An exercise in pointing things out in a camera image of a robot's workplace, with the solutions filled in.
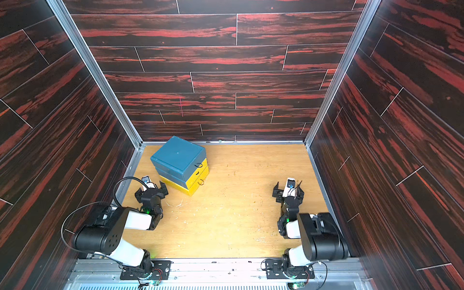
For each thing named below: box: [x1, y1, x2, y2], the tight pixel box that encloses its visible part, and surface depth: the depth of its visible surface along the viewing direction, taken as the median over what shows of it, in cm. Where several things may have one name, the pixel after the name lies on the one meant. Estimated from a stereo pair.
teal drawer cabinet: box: [150, 135, 207, 190], surface depth 88 cm
